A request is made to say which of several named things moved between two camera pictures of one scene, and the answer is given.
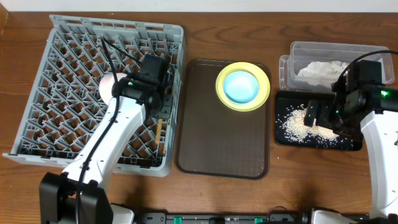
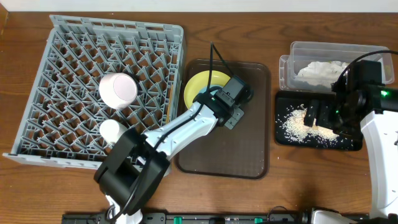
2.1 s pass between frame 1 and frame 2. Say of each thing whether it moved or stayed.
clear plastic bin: stayed
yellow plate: moved
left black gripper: moved
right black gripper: stayed
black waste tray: stayed
